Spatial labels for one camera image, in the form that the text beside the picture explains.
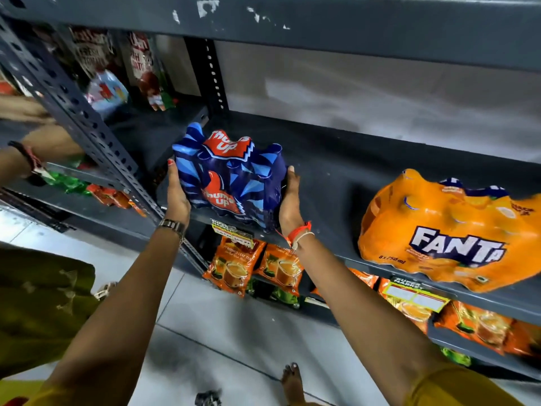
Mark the person's left hand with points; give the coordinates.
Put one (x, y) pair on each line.
(177, 202)

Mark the person's right hand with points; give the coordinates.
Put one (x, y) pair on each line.
(291, 207)

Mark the blue Thums Up bottle pack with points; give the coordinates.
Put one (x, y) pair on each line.
(232, 181)

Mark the orange Fanta bottle pack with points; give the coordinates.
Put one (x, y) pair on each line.
(444, 219)

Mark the grey metal shelf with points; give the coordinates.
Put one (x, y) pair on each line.
(380, 33)

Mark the person's left forearm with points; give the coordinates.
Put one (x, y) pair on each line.
(127, 312)

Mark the another person's forearm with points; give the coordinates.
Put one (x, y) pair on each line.
(46, 145)

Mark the person's right forearm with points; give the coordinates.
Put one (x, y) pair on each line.
(359, 312)

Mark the person's bare foot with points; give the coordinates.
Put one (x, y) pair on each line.
(293, 384)

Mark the silver wristwatch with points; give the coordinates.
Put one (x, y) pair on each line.
(171, 225)

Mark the orange red sachet strip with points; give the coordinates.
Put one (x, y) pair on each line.
(110, 196)
(137, 208)

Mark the row of orange tea packets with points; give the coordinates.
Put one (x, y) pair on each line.
(234, 266)

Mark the small green packet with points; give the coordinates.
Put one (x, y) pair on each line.
(285, 296)
(252, 286)
(456, 358)

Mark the green sachet strip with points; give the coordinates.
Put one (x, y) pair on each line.
(67, 183)

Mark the white and red packet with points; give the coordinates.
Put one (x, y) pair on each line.
(146, 67)
(99, 80)

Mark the dark sandal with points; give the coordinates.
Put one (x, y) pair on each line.
(208, 398)

